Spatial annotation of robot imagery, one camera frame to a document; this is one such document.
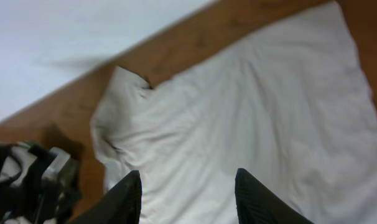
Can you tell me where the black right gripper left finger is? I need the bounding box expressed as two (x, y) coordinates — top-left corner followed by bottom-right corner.
(70, 170), (142, 224)

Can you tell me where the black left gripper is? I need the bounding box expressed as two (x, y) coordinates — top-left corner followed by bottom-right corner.
(0, 141), (81, 223)

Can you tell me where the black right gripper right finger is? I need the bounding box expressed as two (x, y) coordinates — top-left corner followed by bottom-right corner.
(235, 168), (312, 224)

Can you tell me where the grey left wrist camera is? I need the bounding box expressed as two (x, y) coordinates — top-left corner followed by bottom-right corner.
(41, 147), (71, 185)

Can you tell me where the white t-shirt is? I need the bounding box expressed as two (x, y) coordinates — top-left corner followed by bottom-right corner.
(91, 2), (377, 223)

